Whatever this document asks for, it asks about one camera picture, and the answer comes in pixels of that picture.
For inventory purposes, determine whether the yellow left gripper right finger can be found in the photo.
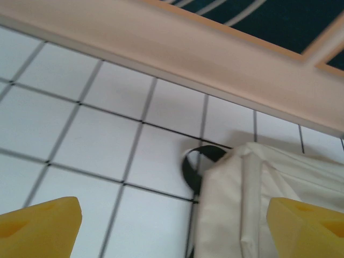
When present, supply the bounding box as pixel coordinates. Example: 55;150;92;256
267;197;344;258

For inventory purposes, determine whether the cream canvas backpack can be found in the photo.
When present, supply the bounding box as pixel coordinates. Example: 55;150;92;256
182;141;344;258

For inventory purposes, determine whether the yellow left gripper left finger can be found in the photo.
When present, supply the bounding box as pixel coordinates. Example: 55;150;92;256
0;196;83;258

